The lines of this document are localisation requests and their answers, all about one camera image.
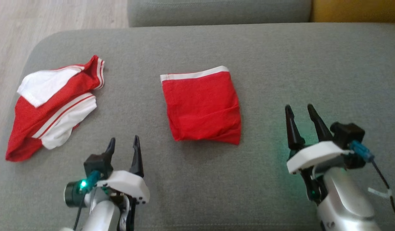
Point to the red shorts with white waistband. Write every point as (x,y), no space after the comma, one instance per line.
(200,106)

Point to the large yellow cushion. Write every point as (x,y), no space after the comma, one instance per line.
(357,11)

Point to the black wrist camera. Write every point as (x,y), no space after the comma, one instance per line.
(346,134)
(96,165)

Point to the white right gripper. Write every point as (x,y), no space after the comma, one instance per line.
(313,155)

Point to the grey sofa section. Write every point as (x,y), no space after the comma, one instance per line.
(216,12)

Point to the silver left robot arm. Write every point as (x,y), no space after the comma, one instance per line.
(101,215)

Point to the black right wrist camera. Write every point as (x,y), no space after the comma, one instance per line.
(346,134)

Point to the grey fabric sofa seat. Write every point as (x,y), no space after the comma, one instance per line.
(280,64)

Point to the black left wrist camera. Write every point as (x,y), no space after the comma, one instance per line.
(96,165)

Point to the red and white jersey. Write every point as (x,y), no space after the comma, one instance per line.
(30,122)

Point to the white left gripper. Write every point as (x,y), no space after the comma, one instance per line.
(128,186)

